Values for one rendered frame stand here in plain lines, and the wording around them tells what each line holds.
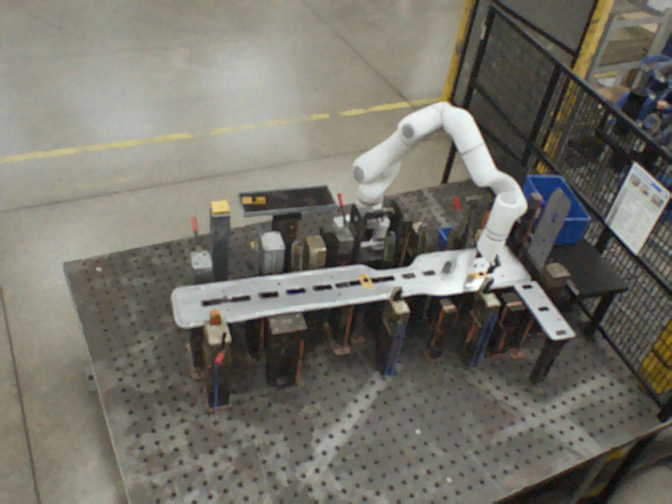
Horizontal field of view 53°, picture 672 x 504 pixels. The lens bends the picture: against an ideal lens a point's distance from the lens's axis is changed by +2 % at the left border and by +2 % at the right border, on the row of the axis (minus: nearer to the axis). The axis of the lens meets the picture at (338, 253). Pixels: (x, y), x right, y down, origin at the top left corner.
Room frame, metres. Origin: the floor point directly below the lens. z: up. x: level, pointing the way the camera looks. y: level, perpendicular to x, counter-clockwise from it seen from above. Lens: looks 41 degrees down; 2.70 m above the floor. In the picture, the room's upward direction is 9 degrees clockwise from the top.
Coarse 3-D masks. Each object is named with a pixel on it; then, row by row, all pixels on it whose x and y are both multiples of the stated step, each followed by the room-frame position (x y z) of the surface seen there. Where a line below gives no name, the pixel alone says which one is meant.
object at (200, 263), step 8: (192, 256) 1.75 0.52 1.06; (200, 256) 1.76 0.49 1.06; (208, 256) 1.77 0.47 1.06; (192, 264) 1.72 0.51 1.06; (200, 264) 1.72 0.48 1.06; (208, 264) 1.73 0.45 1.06; (192, 272) 1.71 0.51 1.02; (200, 272) 1.71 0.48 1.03; (208, 272) 1.72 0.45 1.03; (192, 280) 1.72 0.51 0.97; (200, 280) 1.71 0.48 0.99; (208, 280) 1.72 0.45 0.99; (208, 304) 1.73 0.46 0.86
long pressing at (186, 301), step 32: (448, 256) 2.06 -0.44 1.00; (512, 256) 2.12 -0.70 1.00; (192, 288) 1.65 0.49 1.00; (224, 288) 1.68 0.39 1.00; (256, 288) 1.70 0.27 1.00; (288, 288) 1.73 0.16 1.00; (352, 288) 1.78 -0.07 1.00; (384, 288) 1.81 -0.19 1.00; (416, 288) 1.84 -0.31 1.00; (448, 288) 1.87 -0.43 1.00; (192, 320) 1.51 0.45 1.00
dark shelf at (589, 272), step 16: (512, 160) 2.82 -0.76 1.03; (512, 176) 2.68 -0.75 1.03; (496, 192) 2.55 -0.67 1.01; (560, 256) 2.13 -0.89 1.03; (576, 256) 2.15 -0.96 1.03; (592, 256) 2.17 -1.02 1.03; (576, 272) 2.05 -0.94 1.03; (592, 272) 2.06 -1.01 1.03; (608, 272) 2.08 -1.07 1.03; (576, 288) 1.96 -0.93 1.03; (592, 288) 1.97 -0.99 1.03; (608, 288) 1.98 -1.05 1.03; (624, 288) 2.00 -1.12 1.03
